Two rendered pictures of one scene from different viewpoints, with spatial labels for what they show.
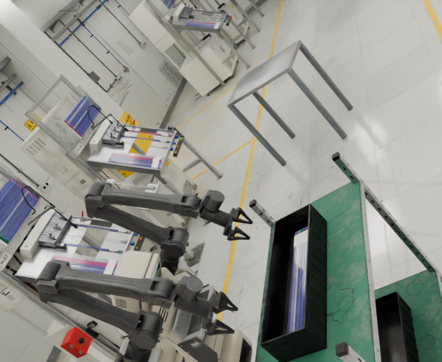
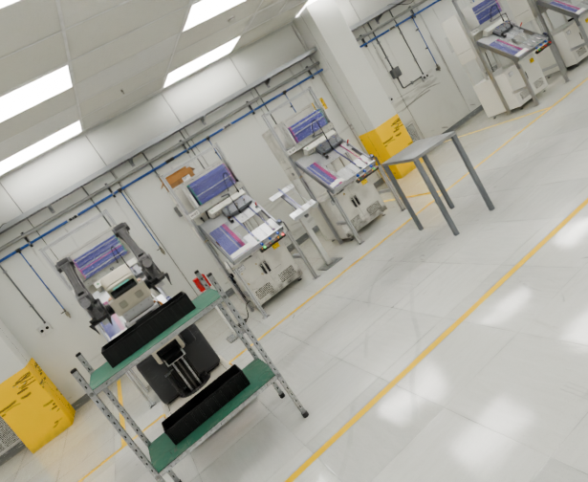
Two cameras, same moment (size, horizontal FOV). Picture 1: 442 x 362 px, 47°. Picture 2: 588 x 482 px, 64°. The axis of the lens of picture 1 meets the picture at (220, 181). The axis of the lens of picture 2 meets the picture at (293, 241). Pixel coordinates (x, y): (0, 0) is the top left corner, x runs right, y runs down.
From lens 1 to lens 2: 2.54 m
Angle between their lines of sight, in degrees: 38
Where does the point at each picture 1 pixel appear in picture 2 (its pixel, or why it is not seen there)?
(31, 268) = (207, 226)
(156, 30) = (461, 42)
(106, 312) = not seen: hidden behind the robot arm
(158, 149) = (348, 171)
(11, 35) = (319, 32)
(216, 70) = (507, 97)
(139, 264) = (118, 275)
